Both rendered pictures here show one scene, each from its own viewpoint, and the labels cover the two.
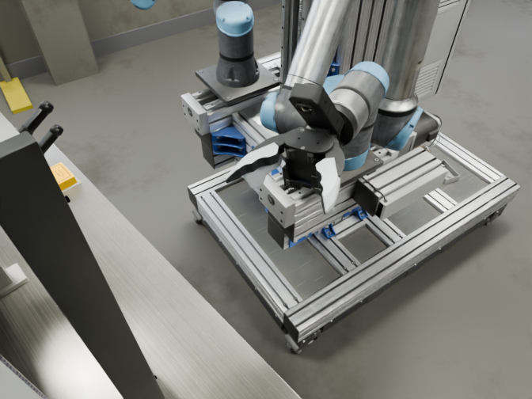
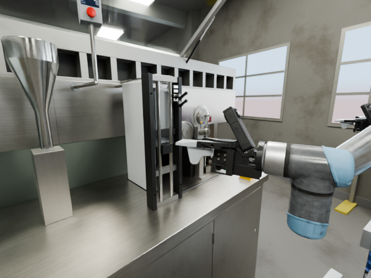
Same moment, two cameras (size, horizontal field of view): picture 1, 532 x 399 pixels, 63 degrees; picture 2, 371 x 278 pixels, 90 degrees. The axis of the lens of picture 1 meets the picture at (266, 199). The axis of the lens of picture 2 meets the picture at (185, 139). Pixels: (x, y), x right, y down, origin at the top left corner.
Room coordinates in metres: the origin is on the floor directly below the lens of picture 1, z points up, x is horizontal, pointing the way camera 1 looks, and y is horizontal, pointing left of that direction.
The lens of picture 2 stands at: (0.37, -0.52, 1.34)
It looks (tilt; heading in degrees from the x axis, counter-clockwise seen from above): 12 degrees down; 90
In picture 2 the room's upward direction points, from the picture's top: straight up
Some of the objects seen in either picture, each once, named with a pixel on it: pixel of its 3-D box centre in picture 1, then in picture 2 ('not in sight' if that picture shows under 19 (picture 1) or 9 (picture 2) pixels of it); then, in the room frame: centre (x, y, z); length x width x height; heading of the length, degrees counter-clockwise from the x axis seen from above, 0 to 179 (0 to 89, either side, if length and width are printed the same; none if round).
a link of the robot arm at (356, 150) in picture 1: (341, 136); (307, 204); (0.65, -0.14, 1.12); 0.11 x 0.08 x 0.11; 60
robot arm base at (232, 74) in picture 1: (237, 62); not in sight; (1.34, 0.10, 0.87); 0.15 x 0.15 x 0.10
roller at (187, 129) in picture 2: not in sight; (171, 129); (0.29, 0.56, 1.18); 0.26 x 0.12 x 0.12; 134
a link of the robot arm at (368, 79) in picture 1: (359, 94); (315, 165); (0.64, -0.16, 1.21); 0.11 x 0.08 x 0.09; 150
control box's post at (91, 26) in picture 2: not in sight; (93, 54); (0.04, 0.20, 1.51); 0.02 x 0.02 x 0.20
